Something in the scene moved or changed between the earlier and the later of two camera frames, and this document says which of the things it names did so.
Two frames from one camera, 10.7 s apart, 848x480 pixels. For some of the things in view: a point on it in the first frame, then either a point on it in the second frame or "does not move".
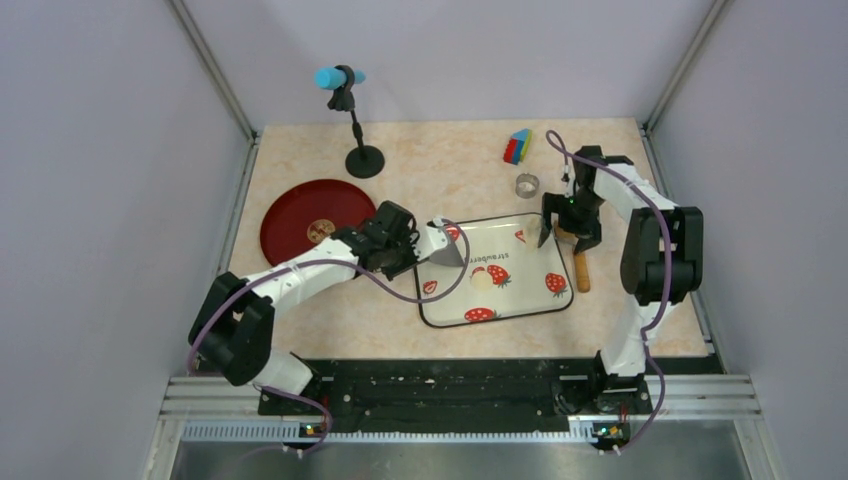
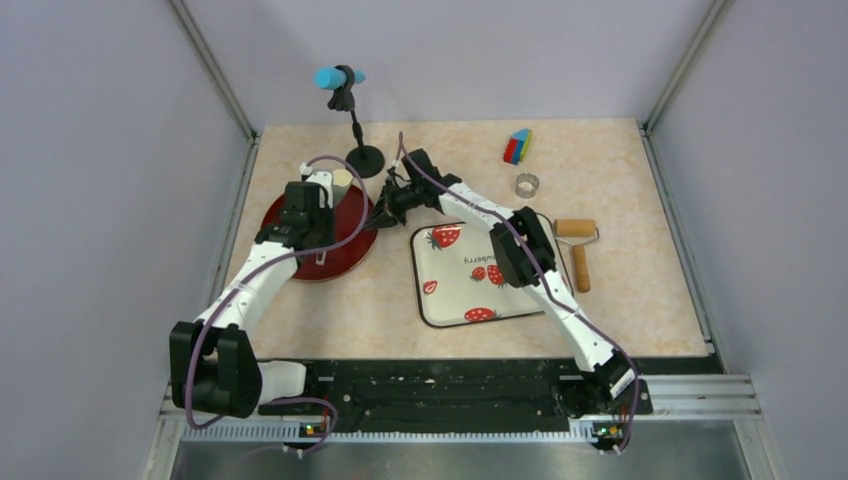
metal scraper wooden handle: (434, 243) → (339, 196)
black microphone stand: (365, 161) does not move
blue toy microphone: (332, 77) does not move
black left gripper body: (401, 253) → (323, 223)
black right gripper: (588, 233) → (386, 213)
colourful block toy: (516, 147) does not move
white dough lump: (481, 280) → (341, 177)
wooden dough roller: (582, 270) does not move
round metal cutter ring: (526, 185) does not move
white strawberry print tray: (509, 275) does not move
